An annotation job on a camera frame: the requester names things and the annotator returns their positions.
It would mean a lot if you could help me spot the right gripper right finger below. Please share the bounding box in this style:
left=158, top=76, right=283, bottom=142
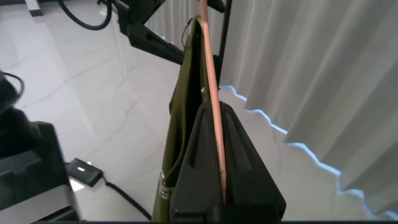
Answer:
left=219, top=101, right=287, bottom=222

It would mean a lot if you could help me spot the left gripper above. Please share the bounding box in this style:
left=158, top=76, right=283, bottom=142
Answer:
left=112, top=0, right=186, bottom=66

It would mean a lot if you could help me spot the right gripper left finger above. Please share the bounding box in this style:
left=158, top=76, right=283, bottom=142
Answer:
left=170, top=101, right=225, bottom=222

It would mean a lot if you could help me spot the green long-sleeved shirt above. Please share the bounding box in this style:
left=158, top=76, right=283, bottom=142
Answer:
left=151, top=14, right=218, bottom=222

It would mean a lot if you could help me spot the pink clothes hanger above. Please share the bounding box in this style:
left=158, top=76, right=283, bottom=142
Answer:
left=198, top=0, right=228, bottom=205

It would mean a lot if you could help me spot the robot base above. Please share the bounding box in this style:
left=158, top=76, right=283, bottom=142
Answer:
left=0, top=70, right=81, bottom=222

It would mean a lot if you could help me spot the black power adapter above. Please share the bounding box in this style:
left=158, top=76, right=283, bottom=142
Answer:
left=65, top=157, right=104, bottom=187

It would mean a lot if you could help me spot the white curtain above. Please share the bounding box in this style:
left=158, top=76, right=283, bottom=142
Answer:
left=146, top=0, right=398, bottom=215

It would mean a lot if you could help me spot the black cable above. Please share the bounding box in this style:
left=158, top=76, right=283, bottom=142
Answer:
left=57, top=0, right=113, bottom=31
left=101, top=177, right=152, bottom=220

